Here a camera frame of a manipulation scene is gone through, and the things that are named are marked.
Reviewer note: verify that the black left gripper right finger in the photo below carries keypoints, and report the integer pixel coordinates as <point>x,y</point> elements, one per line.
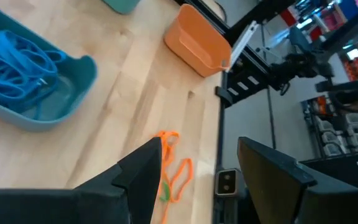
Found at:
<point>291,199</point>

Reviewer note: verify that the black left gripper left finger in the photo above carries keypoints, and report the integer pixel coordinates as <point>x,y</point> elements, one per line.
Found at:
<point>104,202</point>

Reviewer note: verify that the blue plastic basket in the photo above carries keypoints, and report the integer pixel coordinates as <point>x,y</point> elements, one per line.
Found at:
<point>82,74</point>

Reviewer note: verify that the orange rubber band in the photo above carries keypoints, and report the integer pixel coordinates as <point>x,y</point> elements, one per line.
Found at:
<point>167,146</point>
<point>164,214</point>
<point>189,174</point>

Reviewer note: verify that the green rubber band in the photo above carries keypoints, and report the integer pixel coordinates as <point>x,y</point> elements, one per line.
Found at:
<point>165,190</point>

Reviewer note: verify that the grey storage bin shelf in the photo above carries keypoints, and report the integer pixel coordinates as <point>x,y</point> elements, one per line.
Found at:
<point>343,130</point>

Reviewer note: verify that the white strip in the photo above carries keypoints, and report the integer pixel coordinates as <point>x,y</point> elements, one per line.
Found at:
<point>244,40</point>

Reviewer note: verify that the orange plastic basket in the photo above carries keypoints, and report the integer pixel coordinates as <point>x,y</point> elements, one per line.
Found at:
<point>194,46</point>

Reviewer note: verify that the green plastic basket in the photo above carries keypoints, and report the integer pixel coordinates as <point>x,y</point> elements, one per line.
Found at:
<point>123,6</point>

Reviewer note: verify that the grey table-level camera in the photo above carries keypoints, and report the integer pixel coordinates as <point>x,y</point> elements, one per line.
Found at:
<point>227,182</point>

